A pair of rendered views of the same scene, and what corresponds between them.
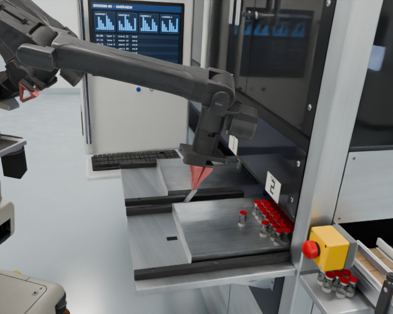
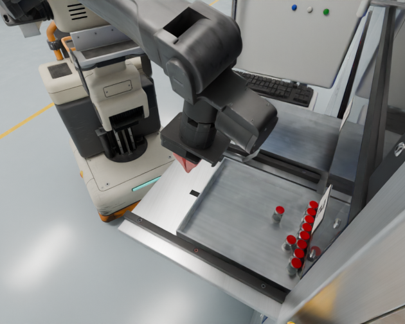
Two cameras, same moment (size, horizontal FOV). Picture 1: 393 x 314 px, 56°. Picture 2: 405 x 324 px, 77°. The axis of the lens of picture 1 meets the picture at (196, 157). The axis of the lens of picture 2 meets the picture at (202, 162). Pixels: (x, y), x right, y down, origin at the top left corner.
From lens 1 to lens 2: 0.62 m
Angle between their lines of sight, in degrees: 43
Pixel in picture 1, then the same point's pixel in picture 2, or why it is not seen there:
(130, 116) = (277, 38)
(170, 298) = not seen: hidden behind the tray
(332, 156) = (371, 278)
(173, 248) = (185, 205)
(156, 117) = (305, 45)
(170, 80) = (119, 16)
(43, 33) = not seen: outside the picture
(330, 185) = (352, 306)
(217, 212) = (267, 187)
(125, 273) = not seen: hidden behind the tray
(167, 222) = (209, 173)
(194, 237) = (214, 204)
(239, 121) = (229, 120)
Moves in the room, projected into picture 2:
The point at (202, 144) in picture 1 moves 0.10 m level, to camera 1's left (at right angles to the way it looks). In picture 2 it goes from (182, 130) to (141, 103)
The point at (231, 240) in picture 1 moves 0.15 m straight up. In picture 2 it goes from (244, 231) to (253, 195)
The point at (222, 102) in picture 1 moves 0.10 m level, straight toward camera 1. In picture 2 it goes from (181, 81) to (95, 121)
